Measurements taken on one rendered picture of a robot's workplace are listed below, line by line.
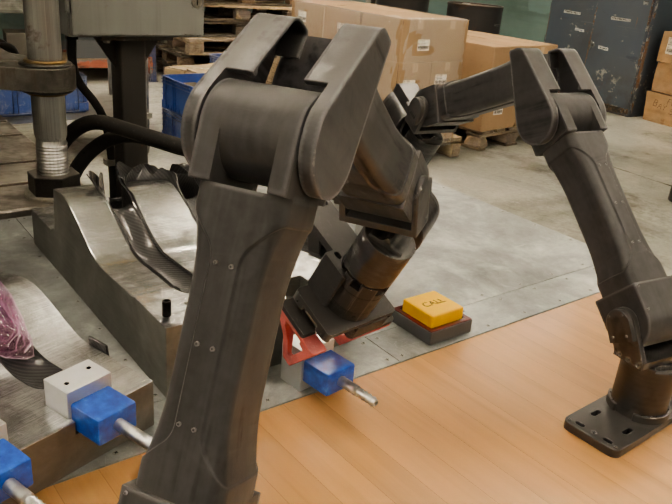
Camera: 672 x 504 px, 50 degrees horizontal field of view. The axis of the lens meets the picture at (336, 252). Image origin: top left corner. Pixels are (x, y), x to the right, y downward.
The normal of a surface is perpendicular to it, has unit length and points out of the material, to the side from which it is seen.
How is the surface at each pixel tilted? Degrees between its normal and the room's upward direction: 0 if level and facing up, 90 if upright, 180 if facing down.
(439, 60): 83
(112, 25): 90
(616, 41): 90
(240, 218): 69
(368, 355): 0
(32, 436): 0
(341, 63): 29
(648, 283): 45
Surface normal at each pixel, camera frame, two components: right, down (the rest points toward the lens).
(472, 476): 0.08, -0.92
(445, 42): 0.59, 0.48
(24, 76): 0.00, 0.39
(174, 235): 0.30, -0.71
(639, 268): 0.38, -0.39
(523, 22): -0.83, 0.15
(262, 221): -0.35, -0.03
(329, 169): 0.91, 0.22
